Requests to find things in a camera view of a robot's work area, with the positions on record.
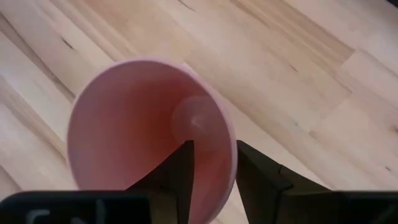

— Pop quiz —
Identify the pink plastic cup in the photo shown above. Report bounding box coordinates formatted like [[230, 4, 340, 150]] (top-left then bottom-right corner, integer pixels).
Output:
[[66, 58, 239, 224]]

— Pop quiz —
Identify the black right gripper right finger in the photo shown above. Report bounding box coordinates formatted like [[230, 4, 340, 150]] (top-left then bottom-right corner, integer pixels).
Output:
[[235, 139, 343, 224]]

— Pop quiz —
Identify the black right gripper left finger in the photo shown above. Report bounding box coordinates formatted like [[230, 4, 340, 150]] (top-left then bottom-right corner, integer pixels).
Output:
[[124, 139, 195, 224]]

